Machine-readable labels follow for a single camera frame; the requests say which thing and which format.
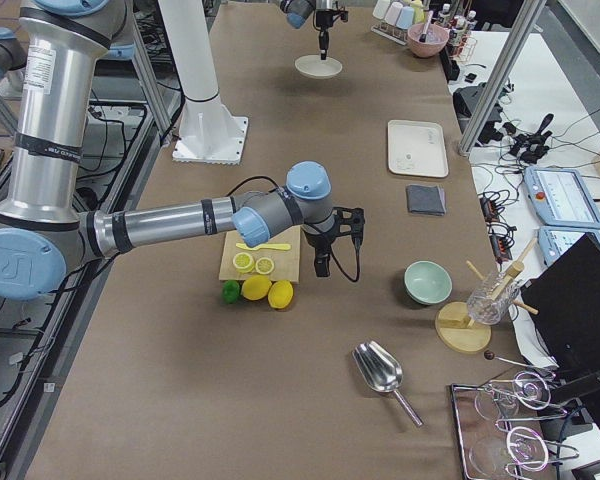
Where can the yellow plastic knife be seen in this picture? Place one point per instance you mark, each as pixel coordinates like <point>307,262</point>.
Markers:
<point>264,246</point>

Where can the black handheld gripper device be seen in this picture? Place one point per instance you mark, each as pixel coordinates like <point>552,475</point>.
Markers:
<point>531,147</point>

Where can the blue teach pendant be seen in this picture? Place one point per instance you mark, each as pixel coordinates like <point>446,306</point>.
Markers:
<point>554,241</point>
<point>561,198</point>

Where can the clear glass cup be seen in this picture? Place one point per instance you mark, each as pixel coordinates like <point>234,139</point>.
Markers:
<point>488,303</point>

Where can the steel scoop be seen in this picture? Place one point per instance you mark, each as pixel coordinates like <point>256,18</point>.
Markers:
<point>383,373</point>

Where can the mint green bowl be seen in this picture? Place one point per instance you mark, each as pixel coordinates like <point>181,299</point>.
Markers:
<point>427,283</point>

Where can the wooden cup tree stand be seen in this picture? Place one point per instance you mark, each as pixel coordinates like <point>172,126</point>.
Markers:
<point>453,324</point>

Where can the lemon slice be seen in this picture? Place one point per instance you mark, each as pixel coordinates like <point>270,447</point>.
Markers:
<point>243,262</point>
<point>264,266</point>

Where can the beige round plate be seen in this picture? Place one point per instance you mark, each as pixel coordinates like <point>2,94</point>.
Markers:
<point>314,67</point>

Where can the light blue cup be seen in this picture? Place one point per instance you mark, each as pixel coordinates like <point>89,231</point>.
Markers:
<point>406,17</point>

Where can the green lime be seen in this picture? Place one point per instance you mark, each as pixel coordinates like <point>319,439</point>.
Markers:
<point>231,291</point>

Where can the grey folded cloth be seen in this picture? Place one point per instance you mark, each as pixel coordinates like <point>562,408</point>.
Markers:
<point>426,200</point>

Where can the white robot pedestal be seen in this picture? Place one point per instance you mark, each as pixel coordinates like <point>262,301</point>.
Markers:
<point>208,132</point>

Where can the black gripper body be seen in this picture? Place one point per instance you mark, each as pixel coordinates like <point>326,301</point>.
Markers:
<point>317,243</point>
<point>323,22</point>

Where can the whole yellow lemon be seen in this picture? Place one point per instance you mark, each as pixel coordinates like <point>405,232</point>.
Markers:
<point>256,287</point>
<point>280,294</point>

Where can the black framed tray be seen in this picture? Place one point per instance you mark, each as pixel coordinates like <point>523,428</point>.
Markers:
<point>498,433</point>

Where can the black monitor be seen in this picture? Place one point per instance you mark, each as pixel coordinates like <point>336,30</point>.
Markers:
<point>567,297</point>

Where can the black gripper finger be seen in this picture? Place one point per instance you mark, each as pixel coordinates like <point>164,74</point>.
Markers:
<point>323,40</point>
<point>322,264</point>

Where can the pink bowl with ice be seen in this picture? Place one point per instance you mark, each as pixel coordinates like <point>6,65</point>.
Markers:
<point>436,39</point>

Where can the aluminium frame post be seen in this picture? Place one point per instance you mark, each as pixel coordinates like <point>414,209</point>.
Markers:
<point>521,29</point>

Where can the white cup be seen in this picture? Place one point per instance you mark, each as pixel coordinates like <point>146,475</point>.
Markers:
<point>380,9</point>

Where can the cream rabbit tray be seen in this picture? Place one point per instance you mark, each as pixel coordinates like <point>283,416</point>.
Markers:
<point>416,148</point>

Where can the wooden cutting board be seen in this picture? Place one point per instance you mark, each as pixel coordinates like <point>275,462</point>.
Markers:
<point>286,263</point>

